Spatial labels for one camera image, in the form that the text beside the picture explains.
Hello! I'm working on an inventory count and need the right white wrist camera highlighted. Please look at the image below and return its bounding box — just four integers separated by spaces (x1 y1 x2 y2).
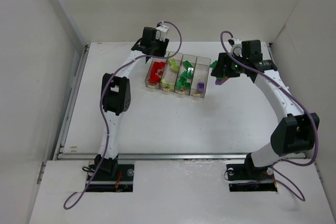
228 38 242 56

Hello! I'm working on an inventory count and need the clear bin for light green legos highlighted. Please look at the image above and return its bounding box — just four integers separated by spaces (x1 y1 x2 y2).
160 53 183 92

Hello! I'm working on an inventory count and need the red lego brick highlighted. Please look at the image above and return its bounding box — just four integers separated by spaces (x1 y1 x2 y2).
149 61 165 84

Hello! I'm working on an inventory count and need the clear bin for red legos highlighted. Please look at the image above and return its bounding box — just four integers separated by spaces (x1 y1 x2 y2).
145 58 167 89

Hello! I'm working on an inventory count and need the light green square lego brick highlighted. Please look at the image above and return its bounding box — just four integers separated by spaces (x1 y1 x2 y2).
161 79 174 89

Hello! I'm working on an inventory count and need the dark green lego cluster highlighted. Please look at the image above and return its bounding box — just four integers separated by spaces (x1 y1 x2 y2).
176 76 191 89

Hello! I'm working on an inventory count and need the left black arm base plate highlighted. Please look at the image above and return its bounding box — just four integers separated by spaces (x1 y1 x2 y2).
86 164 134 193

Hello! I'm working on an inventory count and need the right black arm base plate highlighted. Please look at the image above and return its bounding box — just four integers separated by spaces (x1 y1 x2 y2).
225 163 278 192

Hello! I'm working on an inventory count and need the green 2x4 lego brick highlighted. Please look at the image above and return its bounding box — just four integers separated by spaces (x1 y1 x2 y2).
186 67 194 79

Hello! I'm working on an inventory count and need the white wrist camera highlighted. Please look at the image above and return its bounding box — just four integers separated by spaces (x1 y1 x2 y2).
228 38 242 56
155 25 170 41

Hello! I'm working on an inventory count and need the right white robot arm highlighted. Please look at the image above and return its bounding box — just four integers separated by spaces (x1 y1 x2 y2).
211 37 320 182

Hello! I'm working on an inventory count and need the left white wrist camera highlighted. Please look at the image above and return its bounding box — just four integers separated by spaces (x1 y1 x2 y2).
155 25 170 41

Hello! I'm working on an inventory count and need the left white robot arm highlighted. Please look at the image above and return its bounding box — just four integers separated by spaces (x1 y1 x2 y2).
94 24 169 177

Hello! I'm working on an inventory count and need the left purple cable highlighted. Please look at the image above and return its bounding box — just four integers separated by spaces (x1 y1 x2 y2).
63 20 183 210

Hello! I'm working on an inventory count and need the purple green flower lego figure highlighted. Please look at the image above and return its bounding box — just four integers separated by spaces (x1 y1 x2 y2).
210 60 228 85

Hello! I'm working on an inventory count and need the clear bin for purple legos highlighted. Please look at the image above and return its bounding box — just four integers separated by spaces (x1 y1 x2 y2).
190 57 211 98

